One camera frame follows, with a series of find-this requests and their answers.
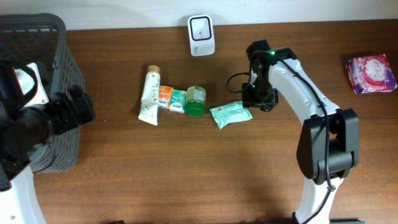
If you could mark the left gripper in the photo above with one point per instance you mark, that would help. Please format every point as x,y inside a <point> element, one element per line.
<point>72,116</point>

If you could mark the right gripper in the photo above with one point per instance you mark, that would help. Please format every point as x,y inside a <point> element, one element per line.
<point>248,98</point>

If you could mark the mint toilet tissue pack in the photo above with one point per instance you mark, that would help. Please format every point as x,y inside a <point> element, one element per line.
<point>233,112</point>

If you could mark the green lid jar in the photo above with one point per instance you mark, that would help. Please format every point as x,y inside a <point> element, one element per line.
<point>195,101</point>

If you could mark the white bamboo print tube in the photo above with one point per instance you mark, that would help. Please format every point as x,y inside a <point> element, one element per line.
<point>150,96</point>

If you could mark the teal tissue packet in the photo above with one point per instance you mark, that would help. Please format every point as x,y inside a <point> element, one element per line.
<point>177,102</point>

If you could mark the orange tissue packet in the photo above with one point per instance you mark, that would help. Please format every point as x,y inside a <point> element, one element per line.
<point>165,95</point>

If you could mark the red purple snack bag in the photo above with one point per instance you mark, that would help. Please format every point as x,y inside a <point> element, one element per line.
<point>371,74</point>

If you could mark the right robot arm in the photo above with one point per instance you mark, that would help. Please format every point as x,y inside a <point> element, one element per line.
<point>328,147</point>

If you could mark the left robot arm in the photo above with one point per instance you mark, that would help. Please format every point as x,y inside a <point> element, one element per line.
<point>30,117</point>

